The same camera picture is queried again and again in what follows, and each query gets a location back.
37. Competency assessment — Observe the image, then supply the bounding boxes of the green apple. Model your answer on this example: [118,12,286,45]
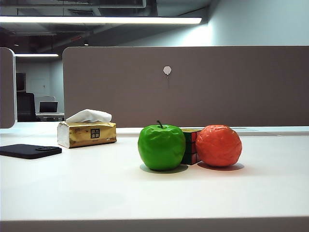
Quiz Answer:
[138,120,187,172]

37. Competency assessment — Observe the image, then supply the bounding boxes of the wrinkled red-orange fruit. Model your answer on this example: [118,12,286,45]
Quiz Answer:
[195,124,243,168]

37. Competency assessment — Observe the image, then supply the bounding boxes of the Rubik's cube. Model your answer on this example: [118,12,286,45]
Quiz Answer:
[181,128,203,166]

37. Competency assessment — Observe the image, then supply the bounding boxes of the white adhesive hook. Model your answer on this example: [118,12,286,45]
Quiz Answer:
[163,65,172,89]

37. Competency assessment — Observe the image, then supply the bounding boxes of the wide brown desk partition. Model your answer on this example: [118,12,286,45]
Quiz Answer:
[62,45,309,128]

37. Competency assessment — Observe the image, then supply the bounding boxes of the gold tissue pack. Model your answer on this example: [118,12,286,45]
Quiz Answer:
[57,109,117,149]

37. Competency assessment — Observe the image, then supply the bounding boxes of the dark background monitor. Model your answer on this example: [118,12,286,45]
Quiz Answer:
[39,101,59,114]

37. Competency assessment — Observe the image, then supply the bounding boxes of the long ceiling light strip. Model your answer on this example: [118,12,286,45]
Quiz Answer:
[0,16,203,25]

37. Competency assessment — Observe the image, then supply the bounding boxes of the black office chair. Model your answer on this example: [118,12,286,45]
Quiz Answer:
[16,92,38,122]

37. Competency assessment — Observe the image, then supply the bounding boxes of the short ceiling light strip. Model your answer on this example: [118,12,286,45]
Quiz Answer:
[14,53,59,58]

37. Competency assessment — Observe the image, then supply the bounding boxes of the dark background cabinet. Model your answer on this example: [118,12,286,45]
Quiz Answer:
[16,72,27,93]

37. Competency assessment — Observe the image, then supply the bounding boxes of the narrow brown desk partition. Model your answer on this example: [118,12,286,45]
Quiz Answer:
[0,47,16,129]

